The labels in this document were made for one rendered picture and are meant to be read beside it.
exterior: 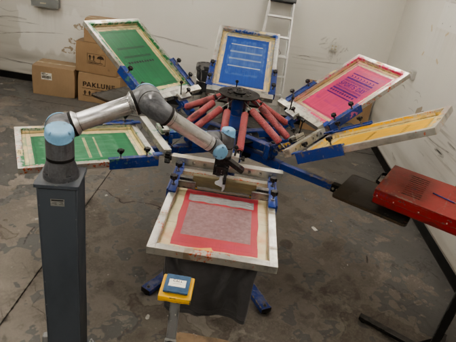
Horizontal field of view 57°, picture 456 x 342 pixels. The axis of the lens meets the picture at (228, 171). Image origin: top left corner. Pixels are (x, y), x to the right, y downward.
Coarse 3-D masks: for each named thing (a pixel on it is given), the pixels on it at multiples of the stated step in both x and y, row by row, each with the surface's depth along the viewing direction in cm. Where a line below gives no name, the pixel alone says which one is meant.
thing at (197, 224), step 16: (192, 192) 236; (208, 192) 238; (192, 208) 221; (208, 208) 223; (176, 224) 207; (192, 224) 208; (208, 224) 210; (176, 240) 195; (192, 240) 197; (208, 240) 199
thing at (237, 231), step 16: (224, 208) 225; (240, 208) 228; (256, 208) 230; (224, 224) 212; (240, 224) 214; (256, 224) 217; (224, 240) 200; (240, 240) 202; (256, 240) 204; (256, 256) 193
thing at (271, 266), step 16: (176, 192) 233; (272, 208) 226; (160, 224) 199; (272, 224) 212; (272, 240) 200; (176, 256) 184; (192, 256) 184; (208, 256) 183; (224, 256) 184; (240, 256) 186; (272, 256) 189; (272, 272) 184
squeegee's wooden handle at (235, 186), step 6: (198, 174) 233; (198, 180) 233; (204, 180) 233; (210, 180) 232; (228, 180) 232; (234, 180) 233; (240, 180) 234; (198, 186) 235; (204, 186) 234; (210, 186) 234; (216, 186) 234; (228, 186) 233; (234, 186) 233; (240, 186) 233; (246, 186) 232; (252, 186) 232; (240, 192) 234; (246, 192) 234
